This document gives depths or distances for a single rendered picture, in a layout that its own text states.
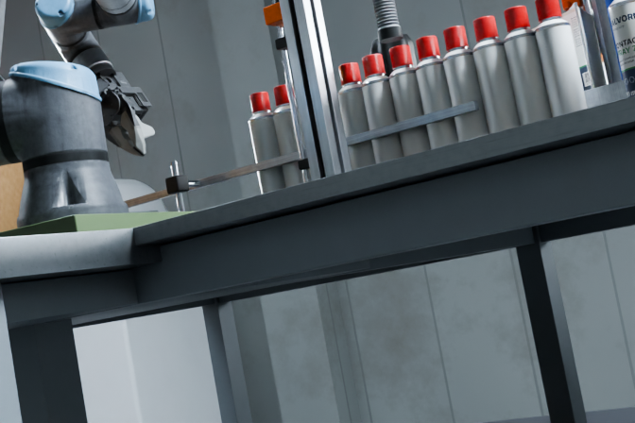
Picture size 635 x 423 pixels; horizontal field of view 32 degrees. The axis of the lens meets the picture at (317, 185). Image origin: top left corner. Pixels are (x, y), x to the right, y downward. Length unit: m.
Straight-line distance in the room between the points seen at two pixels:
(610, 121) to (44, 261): 0.56
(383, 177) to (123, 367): 3.79
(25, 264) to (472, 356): 3.79
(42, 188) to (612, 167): 0.82
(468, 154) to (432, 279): 3.86
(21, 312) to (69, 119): 0.42
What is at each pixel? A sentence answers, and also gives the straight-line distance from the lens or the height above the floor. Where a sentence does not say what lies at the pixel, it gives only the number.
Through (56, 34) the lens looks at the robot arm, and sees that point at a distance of 2.26.
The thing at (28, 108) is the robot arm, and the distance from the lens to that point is 1.54.
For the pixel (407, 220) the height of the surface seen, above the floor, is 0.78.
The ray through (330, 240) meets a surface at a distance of 1.11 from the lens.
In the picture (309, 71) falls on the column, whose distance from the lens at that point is 1.68.
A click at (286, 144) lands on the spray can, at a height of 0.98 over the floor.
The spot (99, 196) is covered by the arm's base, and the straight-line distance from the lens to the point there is 1.51.
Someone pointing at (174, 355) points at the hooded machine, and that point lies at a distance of 4.97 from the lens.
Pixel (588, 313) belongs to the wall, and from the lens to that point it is 4.59.
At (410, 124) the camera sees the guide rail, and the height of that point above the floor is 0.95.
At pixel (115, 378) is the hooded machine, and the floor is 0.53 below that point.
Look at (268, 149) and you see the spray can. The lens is 1.92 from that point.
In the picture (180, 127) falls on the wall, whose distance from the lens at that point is 5.55.
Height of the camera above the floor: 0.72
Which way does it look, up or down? 6 degrees up
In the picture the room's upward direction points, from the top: 10 degrees counter-clockwise
